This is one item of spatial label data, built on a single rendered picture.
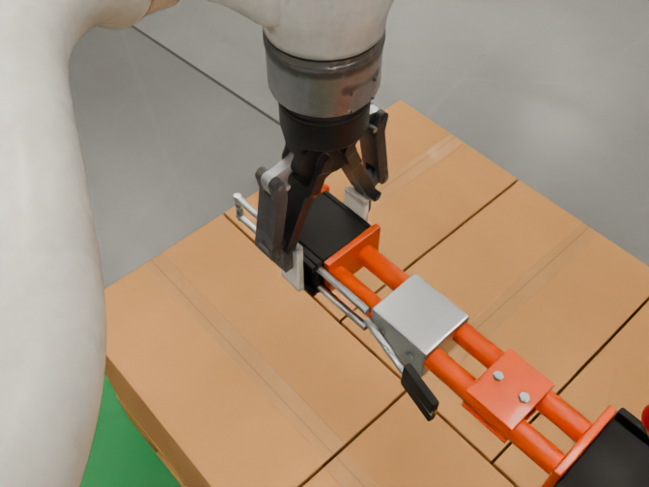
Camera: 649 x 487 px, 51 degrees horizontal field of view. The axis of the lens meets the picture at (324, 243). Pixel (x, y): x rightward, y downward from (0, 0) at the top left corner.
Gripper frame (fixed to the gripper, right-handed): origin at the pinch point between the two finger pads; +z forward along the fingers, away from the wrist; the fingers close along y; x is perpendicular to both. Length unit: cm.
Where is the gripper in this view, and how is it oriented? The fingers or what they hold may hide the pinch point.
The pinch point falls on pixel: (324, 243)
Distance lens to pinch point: 70.0
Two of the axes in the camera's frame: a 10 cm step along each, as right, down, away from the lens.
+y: 7.4, -5.3, 4.1
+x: -6.8, -5.8, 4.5
